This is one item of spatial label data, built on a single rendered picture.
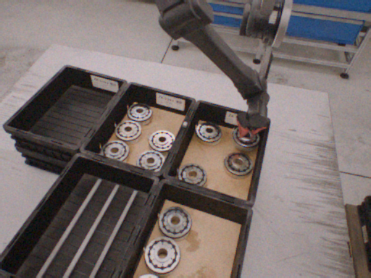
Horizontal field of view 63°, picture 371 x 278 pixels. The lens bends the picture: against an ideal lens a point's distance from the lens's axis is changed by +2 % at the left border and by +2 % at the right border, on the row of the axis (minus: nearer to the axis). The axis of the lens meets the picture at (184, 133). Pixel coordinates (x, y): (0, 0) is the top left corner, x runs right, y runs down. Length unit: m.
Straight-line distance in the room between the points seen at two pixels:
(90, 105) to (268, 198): 0.84
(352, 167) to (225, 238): 1.65
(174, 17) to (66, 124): 0.75
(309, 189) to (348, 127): 1.50
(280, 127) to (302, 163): 0.21
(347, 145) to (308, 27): 1.07
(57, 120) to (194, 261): 0.77
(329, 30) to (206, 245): 2.40
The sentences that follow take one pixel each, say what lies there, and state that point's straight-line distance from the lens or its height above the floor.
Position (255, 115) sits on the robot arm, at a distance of 0.97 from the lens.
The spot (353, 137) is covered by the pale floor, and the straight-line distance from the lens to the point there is 2.72.
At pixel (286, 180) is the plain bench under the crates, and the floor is 0.70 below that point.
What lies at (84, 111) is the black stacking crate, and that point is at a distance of 1.34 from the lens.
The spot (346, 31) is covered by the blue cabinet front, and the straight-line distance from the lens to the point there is 3.06.
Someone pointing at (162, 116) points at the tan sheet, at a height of 0.83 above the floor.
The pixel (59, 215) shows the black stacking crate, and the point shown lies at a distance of 1.08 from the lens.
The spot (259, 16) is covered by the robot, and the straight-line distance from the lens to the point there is 1.30.
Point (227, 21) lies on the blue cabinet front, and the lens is 2.96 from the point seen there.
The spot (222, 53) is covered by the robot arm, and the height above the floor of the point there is 1.30.
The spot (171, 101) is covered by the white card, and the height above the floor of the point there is 0.89.
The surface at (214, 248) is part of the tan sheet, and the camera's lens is 0.99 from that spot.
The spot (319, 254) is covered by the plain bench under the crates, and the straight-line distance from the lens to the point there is 1.23.
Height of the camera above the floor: 1.75
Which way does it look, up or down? 49 degrees down
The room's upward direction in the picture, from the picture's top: 4 degrees clockwise
